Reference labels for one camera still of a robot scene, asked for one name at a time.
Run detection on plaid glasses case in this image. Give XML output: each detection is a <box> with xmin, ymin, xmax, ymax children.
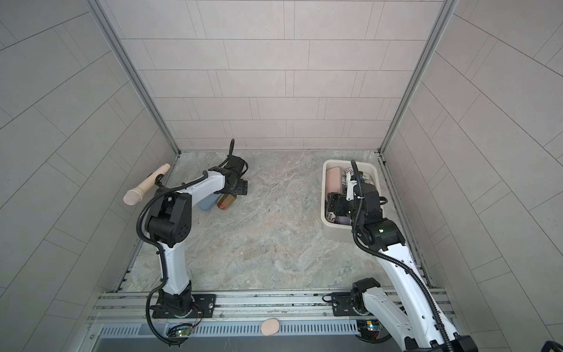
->
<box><xmin>217</xmin><ymin>194</ymin><xmax>237</xmax><ymax>210</ymax></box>

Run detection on cream plastic storage box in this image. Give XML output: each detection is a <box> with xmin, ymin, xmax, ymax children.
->
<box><xmin>320</xmin><ymin>159</ymin><xmax>381</xmax><ymax>243</ymax></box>

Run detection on pink case front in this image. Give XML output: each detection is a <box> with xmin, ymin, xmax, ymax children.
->
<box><xmin>325</xmin><ymin>167</ymin><xmax>344</xmax><ymax>195</ymax></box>

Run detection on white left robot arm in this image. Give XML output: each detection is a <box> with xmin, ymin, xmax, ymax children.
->
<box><xmin>136</xmin><ymin>154</ymin><xmax>249</xmax><ymax>317</ymax></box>

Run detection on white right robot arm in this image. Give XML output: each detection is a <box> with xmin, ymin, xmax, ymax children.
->
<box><xmin>328</xmin><ymin>180</ymin><xmax>478</xmax><ymax>351</ymax></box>

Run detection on light blue glasses case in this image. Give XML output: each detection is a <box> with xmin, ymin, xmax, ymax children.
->
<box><xmin>198</xmin><ymin>194</ymin><xmax>221</xmax><ymax>211</ymax></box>

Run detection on black microphone stand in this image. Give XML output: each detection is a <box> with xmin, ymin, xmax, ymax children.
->
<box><xmin>154</xmin><ymin>174</ymin><xmax>166</xmax><ymax>189</ymax></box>

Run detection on beige microphone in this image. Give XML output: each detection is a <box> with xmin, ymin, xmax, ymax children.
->
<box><xmin>123</xmin><ymin>164</ymin><xmax>171</xmax><ymax>206</ymax></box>

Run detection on right circuit board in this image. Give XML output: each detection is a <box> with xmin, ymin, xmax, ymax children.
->
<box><xmin>356</xmin><ymin>320</ymin><xmax>382</xmax><ymax>335</ymax></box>

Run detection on circuit board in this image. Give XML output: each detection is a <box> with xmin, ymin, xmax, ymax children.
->
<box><xmin>167</xmin><ymin>323</ymin><xmax>194</xmax><ymax>339</ymax></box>
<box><xmin>356</xmin><ymin>320</ymin><xmax>382</xmax><ymax>335</ymax></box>

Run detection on pink oval tag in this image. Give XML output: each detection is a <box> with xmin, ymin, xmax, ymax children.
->
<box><xmin>260</xmin><ymin>318</ymin><xmax>281</xmax><ymax>337</ymax></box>

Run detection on left circuit board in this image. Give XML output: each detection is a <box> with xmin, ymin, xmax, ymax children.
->
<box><xmin>167</xmin><ymin>323</ymin><xmax>194</xmax><ymax>339</ymax></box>

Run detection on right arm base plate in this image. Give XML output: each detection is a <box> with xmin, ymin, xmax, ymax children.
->
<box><xmin>322</xmin><ymin>290</ymin><xmax>374</xmax><ymax>317</ymax></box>

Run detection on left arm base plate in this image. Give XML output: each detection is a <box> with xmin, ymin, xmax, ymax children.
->
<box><xmin>150</xmin><ymin>293</ymin><xmax>217</xmax><ymax>319</ymax></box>

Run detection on aluminium rail frame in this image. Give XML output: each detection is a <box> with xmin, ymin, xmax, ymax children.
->
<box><xmin>87</xmin><ymin>287</ymin><xmax>454</xmax><ymax>331</ymax></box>

